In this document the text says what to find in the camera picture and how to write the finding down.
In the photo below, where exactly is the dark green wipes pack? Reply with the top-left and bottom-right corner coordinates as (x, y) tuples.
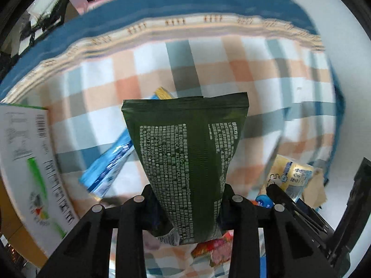
(121, 92), (249, 245)

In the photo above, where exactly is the white green cardboard box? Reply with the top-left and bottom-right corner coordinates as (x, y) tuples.
(1, 104), (79, 257)

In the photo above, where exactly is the brown paper piece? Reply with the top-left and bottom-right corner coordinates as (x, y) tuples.
(302, 168), (327, 209)

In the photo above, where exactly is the blue yellow-tipped snack packet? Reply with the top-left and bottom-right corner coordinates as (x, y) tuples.
(79, 87), (176, 199)

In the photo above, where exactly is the red floral snack bag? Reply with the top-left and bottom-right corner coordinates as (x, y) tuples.
(191, 230), (234, 267)

